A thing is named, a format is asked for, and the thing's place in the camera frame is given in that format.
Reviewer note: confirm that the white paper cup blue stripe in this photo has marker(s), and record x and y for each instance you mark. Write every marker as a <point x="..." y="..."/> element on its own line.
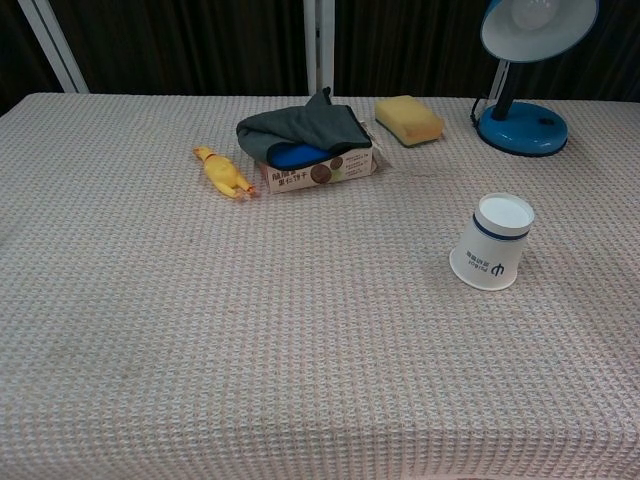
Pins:
<point x="492" y="250"/>

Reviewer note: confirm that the printed cookie box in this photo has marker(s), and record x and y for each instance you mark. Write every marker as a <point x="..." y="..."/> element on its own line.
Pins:
<point x="350" y="167"/>

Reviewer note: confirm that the blue cloth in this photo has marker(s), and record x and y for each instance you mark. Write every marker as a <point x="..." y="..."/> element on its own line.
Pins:
<point x="295" y="155"/>

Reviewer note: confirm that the pink waffle-weave tablecloth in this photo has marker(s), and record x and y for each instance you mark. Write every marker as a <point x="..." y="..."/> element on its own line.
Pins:
<point x="250" y="325"/>

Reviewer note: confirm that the yellow rubber chicken toy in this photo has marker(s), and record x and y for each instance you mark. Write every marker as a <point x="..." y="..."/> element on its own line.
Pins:
<point x="222" y="172"/>

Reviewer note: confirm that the grey microfibre cloth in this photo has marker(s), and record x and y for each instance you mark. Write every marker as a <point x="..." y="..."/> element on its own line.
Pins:
<point x="300" y="122"/>

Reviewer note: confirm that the yellow sponge green scouring pad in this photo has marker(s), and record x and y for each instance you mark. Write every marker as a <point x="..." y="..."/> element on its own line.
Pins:
<point x="407" y="117"/>

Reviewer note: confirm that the blue desk lamp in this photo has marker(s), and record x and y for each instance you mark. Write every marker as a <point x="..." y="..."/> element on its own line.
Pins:
<point x="525" y="127"/>

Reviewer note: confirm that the dark curtain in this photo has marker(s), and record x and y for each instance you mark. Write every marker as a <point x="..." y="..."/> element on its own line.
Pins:
<point x="175" y="40"/>

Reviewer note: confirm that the white upright frame post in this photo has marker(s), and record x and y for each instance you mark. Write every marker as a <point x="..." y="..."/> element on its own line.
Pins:
<point x="318" y="45"/>

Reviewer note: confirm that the white slanted frame post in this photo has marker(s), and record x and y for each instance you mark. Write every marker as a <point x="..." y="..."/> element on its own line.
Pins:
<point x="55" y="45"/>

